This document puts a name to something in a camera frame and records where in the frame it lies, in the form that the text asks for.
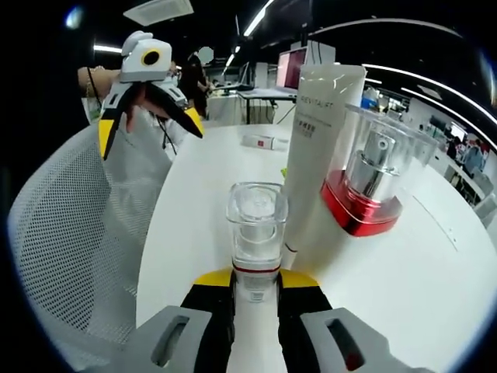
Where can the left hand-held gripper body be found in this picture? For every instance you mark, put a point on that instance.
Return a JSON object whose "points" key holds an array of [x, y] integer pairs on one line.
{"points": [[132, 68]]}

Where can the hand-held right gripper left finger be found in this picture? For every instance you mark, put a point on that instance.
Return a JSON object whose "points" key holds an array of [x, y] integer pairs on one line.
{"points": [[206, 322]]}

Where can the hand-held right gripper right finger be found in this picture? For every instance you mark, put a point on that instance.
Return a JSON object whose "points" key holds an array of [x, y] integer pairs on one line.
{"points": [[306, 330]]}

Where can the small white skincare bottle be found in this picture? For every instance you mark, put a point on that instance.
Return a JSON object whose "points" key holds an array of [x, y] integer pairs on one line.
{"points": [[256, 233], [258, 141]]}

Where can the white skincare tube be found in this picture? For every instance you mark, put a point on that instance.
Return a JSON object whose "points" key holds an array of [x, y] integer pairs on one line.
{"points": [[318, 136]]}

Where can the person's left hand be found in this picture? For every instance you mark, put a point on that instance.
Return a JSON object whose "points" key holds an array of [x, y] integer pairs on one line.
{"points": [[140, 99]]}

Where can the ceiling air vent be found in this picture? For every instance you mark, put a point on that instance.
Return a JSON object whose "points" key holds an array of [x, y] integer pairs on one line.
{"points": [[159, 11]]}

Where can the black-legged standing desk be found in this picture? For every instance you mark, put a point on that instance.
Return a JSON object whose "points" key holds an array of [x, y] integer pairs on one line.
{"points": [[264, 95]]}

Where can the computer monitor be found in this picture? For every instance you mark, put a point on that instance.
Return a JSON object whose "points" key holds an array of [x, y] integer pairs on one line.
{"points": [[291, 70]]}

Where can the grey mesh office chair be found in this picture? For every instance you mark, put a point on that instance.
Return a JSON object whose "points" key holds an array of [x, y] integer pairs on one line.
{"points": [[70, 233]]}

